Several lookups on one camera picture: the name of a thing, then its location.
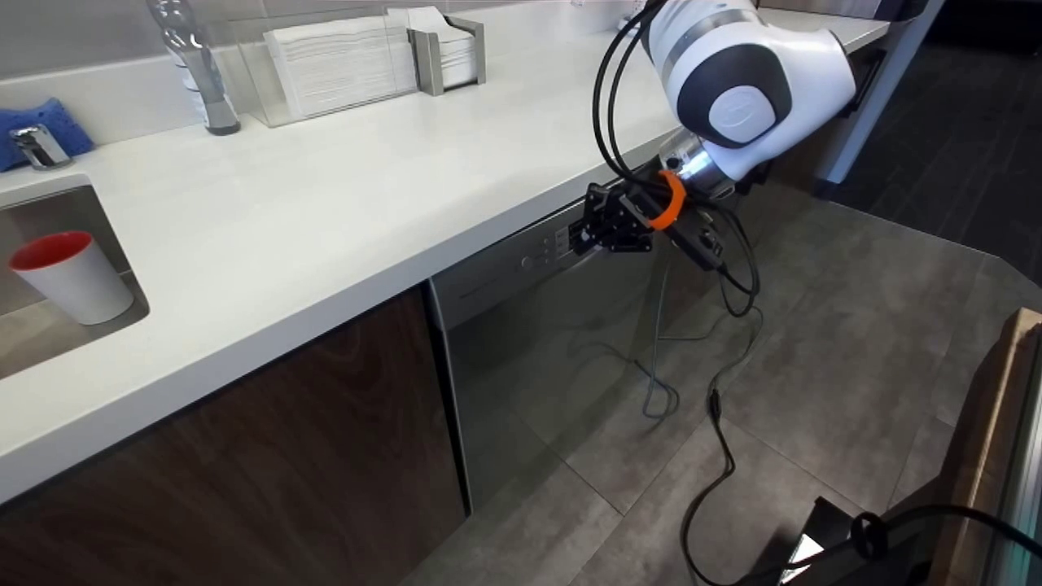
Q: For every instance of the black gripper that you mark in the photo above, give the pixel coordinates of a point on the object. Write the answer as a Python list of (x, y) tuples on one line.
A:
[(639, 216)]

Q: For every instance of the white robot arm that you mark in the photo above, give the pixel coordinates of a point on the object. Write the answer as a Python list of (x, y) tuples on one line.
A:
[(759, 67)]

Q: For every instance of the white dish rack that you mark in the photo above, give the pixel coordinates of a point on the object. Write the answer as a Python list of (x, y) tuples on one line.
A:
[(337, 67)]

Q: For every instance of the dishwasher door panel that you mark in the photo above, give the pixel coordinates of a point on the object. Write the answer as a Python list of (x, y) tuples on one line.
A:
[(508, 370)]

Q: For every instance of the white napkins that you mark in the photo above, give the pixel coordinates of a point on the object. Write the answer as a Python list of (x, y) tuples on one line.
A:
[(452, 42)]

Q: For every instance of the metal napkin holder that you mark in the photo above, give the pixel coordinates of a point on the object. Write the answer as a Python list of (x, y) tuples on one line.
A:
[(426, 58)]

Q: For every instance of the white metal stand leg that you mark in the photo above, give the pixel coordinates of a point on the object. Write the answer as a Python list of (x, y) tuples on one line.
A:
[(882, 99)]

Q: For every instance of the black floor device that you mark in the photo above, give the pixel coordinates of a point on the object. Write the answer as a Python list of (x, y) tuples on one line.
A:
[(826, 542)]

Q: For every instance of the dark wooden cabinet door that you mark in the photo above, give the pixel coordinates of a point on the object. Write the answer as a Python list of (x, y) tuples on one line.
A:
[(273, 467)]

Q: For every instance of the chrome faucet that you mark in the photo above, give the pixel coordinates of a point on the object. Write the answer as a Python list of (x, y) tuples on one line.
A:
[(207, 85)]

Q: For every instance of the light wooden furniture panel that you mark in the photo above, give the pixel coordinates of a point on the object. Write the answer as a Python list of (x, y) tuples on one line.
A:
[(982, 456)]

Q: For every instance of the white cup with red inside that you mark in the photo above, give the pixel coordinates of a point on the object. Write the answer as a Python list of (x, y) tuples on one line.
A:
[(83, 288)]

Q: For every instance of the blue sponge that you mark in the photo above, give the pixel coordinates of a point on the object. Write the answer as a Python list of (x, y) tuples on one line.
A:
[(54, 124)]

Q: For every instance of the small chrome sink fixture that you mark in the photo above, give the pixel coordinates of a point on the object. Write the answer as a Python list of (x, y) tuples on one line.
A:
[(40, 146)]

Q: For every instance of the steel sink basin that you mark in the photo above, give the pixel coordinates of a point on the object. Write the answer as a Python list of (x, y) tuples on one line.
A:
[(35, 342)]

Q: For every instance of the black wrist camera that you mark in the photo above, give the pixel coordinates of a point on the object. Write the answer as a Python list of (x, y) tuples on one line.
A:
[(696, 238)]

